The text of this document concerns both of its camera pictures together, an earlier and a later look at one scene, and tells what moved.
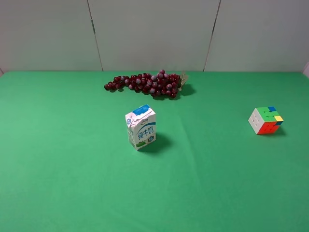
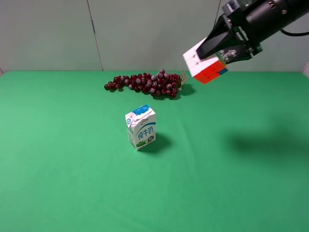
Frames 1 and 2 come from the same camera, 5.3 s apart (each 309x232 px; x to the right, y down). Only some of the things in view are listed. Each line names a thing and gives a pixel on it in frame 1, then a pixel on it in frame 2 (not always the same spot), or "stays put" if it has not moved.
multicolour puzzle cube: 265,121 -> 205,69
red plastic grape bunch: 159,84 stays put
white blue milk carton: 141,126 stays put
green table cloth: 66,164 stays put
